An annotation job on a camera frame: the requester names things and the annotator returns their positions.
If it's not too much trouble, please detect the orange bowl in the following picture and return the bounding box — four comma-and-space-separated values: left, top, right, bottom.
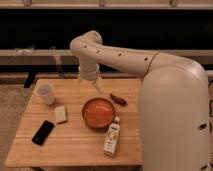
82, 98, 116, 129

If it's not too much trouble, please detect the wooden table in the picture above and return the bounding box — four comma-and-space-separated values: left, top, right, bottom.
5, 79, 142, 167

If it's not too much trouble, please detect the white plastic cup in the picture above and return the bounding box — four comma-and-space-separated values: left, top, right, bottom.
35, 83, 55, 105

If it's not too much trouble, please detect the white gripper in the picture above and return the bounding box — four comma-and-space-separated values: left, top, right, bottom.
77, 57, 104, 94

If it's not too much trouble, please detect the white bottle with label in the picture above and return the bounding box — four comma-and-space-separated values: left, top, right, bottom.
103, 116, 120, 156

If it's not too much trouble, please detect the black rectangular device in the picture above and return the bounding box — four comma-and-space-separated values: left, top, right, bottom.
32, 120, 54, 145

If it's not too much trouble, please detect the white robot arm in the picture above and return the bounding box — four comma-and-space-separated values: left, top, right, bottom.
70, 31, 211, 171

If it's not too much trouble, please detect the white sponge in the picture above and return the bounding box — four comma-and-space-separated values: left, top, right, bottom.
54, 106, 67, 124

